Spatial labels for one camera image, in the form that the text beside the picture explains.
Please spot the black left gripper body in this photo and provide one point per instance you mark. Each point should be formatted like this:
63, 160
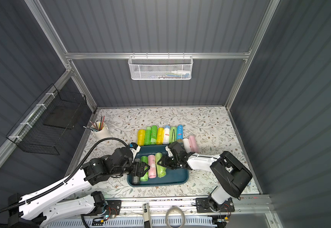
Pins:
136, 168

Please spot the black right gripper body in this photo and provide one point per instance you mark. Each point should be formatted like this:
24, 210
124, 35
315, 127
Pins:
171, 159

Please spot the pale green trash bag roll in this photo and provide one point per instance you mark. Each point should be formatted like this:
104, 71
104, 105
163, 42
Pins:
161, 171

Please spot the pink trash bag roll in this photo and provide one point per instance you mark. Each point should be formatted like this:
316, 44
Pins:
193, 144
152, 173

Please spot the grey trash bag roll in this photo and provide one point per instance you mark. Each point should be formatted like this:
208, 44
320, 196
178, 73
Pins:
136, 180

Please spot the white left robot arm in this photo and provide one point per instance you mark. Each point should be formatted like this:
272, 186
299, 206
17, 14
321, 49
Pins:
28, 211

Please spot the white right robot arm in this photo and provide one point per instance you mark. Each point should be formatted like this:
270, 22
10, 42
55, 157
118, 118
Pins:
231, 174

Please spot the light green trash bag roll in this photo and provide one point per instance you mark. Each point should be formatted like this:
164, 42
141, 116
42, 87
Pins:
173, 134

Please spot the white blue trash bag roll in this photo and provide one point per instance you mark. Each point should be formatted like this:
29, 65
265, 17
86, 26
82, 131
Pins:
166, 134

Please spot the yellow trash bag roll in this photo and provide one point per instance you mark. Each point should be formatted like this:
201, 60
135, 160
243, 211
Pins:
160, 136
141, 137

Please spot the teal plastic storage box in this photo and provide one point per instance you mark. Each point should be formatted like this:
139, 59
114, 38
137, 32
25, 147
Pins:
173, 177

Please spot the left yellow trash bag roll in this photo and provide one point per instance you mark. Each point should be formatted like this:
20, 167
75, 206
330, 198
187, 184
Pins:
141, 137

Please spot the dark green trash bag roll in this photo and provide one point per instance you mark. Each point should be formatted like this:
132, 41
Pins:
153, 136

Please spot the bright green trash bag roll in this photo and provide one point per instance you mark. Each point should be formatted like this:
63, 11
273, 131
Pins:
147, 135

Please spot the white pen cup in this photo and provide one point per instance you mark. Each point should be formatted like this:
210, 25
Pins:
99, 129

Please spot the grey handheld device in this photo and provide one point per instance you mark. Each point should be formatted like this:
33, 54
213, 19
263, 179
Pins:
146, 216

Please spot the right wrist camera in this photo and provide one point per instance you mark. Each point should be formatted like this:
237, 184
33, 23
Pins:
170, 150

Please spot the black wire wall basket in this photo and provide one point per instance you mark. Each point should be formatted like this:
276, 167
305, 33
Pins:
46, 129

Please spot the white wire wall basket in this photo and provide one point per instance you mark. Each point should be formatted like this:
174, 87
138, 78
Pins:
161, 69

